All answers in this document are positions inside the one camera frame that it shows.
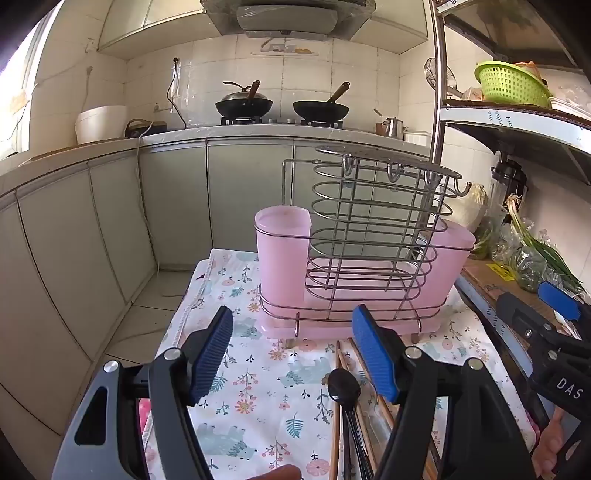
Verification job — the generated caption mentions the wire skimmer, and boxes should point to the wire skimmer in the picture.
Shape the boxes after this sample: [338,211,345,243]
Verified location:
[424,58,458,93]

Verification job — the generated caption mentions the clear plastic splash guard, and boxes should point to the clear plastic splash guard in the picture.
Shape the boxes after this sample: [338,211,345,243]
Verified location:
[174,60,232,127]

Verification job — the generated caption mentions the range hood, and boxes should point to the range hood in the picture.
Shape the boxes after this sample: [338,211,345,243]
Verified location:
[201,0,375,38]

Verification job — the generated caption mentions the white pot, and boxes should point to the white pot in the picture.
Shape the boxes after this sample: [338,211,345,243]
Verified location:
[75,105,129,145]

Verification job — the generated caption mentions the small wall shelf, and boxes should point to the small wall shelf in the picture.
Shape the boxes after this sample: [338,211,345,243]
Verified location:
[252,39,319,57]

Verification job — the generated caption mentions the gas stove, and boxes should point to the gas stove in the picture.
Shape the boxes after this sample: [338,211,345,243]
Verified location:
[219,115,345,127]

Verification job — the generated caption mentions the window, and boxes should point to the window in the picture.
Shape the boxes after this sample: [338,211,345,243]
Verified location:
[0,28,42,158]

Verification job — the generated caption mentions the white tray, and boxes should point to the white tray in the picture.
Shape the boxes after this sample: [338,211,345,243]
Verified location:
[549,85,591,121]

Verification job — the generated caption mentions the green plastic basket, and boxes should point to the green plastic basket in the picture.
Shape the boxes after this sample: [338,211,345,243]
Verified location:
[475,61,552,108]

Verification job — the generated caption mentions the black spoon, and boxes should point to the black spoon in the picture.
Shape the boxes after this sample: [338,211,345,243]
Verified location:
[327,368,375,480]

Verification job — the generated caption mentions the black blender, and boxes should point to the black blender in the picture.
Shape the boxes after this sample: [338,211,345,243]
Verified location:
[489,159,528,208]

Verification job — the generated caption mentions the person's right hand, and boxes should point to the person's right hand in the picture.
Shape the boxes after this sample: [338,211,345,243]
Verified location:
[531,408,566,480]

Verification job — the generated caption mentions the white power cable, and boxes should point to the white power cable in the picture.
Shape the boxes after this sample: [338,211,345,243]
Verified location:
[134,122,162,296]

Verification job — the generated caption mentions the metal kettle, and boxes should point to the metal kettle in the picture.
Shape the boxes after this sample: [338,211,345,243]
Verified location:
[375,116,409,138]

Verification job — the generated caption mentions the napa cabbage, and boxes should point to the napa cabbage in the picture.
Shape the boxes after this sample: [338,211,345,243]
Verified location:
[455,184,489,234]

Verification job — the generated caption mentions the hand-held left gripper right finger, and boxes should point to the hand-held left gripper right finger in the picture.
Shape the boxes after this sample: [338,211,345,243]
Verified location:
[352,304,539,480]

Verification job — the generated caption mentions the pink wire utensil rack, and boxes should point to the pink wire utensil rack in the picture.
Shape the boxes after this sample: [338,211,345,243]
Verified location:
[253,145,476,344]

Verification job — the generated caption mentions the black wall cable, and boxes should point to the black wall cable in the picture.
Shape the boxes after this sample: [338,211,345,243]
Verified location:
[167,58,188,130]

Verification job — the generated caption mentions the metal shelf rack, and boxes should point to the metal shelf rack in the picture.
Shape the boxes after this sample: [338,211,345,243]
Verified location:
[427,0,591,195]

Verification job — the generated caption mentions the upper kitchen cabinet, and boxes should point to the upper kitchen cabinet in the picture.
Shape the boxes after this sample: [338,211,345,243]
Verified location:
[97,0,218,58]

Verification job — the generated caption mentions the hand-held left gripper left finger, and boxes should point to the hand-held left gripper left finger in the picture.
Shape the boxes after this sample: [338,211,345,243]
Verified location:
[51,305,234,480]

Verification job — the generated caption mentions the person's left hand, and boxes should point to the person's left hand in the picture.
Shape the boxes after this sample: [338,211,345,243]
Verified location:
[256,464,303,480]

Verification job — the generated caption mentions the dark brown appliance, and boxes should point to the dark brown appliance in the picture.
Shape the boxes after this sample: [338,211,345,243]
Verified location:
[124,119,168,138]

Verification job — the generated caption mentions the black wok with lid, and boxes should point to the black wok with lid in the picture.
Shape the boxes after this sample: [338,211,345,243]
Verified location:
[215,80,274,118]

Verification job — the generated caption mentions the floral printed cloth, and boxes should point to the floral printed cloth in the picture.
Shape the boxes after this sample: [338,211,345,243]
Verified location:
[139,248,541,480]

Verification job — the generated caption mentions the kitchen counter cabinets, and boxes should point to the kitchen counter cabinets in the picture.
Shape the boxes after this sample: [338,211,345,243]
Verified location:
[0,124,435,444]

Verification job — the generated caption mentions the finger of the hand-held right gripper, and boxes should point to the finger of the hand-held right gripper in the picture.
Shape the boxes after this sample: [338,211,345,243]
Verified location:
[496,292,557,343]
[538,281,591,342]

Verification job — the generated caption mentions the cardboard box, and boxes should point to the cardboard box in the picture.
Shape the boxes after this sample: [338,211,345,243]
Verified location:
[459,258,568,333]

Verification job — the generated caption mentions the green onions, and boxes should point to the green onions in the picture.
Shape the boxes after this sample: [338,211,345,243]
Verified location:
[505,196,587,296]

